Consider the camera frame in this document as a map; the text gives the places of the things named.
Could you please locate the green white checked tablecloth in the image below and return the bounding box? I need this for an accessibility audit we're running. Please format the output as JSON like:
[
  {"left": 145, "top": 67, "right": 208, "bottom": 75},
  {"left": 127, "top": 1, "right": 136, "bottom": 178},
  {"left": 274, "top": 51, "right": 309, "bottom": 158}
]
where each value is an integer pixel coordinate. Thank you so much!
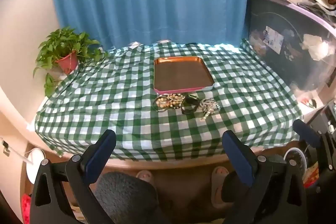
[{"left": 35, "top": 39, "right": 303, "bottom": 162}]

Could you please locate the green black watch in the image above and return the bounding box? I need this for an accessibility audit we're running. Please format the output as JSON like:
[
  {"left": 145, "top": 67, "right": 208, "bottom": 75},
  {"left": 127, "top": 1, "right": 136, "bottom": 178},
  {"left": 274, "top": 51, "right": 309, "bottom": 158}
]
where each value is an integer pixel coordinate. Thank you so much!
[{"left": 181, "top": 94, "right": 199, "bottom": 115}]

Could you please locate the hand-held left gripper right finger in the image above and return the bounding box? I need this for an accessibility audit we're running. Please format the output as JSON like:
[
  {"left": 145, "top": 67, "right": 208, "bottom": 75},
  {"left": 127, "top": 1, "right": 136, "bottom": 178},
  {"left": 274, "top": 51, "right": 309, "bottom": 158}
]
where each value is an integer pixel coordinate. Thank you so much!
[{"left": 222, "top": 130, "right": 307, "bottom": 224}]

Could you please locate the beige bead bracelet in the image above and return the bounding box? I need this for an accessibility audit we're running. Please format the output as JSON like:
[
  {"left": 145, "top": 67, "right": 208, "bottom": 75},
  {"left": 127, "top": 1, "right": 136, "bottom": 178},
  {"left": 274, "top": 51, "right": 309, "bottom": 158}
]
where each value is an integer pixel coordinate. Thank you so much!
[{"left": 153, "top": 95, "right": 171, "bottom": 112}]

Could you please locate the red patterned cloth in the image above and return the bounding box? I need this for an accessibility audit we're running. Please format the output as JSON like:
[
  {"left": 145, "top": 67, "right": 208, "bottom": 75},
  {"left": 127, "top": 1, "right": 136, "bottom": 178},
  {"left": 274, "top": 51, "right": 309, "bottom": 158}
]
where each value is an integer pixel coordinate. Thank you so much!
[{"left": 303, "top": 161, "right": 320, "bottom": 186}]

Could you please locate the potted green plant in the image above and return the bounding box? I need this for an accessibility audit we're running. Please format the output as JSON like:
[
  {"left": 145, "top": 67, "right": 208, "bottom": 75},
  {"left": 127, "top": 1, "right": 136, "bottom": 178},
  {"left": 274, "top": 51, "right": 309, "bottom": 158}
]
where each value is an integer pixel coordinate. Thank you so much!
[{"left": 33, "top": 26, "right": 109, "bottom": 98}]

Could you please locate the clear crystal bead bracelet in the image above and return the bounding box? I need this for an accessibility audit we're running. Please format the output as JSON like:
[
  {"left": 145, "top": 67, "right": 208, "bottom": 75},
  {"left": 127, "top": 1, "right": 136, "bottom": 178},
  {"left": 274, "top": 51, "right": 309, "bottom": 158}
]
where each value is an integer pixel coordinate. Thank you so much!
[{"left": 198, "top": 98, "right": 221, "bottom": 121}]

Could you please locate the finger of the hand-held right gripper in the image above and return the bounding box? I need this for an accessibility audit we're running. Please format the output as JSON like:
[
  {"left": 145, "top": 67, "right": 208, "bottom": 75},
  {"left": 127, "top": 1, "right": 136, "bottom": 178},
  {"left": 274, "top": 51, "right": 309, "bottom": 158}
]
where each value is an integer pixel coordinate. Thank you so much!
[{"left": 293, "top": 119, "right": 321, "bottom": 146}]

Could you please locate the white bowl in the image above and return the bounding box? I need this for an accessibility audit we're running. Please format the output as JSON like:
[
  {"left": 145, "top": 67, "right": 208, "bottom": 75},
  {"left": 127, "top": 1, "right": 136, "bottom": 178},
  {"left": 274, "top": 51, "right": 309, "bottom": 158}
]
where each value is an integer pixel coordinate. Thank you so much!
[{"left": 284, "top": 148, "right": 307, "bottom": 178}]

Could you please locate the copper metal tray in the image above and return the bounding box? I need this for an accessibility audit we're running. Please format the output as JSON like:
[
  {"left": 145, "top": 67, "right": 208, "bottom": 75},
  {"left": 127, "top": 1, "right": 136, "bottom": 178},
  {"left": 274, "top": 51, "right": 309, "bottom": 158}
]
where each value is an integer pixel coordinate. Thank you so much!
[{"left": 154, "top": 56, "right": 214, "bottom": 94}]

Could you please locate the beige slipper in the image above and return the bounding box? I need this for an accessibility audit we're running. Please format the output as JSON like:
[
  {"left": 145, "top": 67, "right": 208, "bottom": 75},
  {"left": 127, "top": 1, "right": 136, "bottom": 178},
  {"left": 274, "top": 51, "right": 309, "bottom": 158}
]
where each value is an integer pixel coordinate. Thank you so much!
[
  {"left": 211, "top": 166, "right": 229, "bottom": 207},
  {"left": 136, "top": 170, "right": 153, "bottom": 183}
]

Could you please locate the person's grey trouser leg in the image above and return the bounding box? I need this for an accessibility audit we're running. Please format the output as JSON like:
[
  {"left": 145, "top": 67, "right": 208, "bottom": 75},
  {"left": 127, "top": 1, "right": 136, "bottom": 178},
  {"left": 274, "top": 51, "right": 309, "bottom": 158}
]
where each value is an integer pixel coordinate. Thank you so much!
[
  {"left": 93, "top": 171, "right": 159, "bottom": 224},
  {"left": 222, "top": 171, "right": 252, "bottom": 224}
]

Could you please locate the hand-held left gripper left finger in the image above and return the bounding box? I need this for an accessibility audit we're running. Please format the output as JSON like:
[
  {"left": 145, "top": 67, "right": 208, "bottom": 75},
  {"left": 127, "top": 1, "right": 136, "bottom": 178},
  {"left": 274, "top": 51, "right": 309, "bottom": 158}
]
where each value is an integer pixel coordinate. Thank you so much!
[{"left": 29, "top": 129, "right": 117, "bottom": 224}]

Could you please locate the white round object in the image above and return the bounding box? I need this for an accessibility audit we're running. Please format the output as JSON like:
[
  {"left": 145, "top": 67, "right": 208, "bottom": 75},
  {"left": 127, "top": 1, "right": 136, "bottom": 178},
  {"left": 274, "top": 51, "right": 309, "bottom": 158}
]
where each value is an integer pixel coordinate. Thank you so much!
[{"left": 26, "top": 148, "right": 46, "bottom": 184}]

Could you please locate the pink white bead bracelet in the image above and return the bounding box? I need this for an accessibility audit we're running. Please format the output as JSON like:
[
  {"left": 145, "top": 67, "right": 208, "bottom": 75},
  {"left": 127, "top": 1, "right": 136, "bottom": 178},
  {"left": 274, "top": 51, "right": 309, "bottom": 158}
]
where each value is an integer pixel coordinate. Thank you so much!
[{"left": 168, "top": 94, "right": 185, "bottom": 109}]

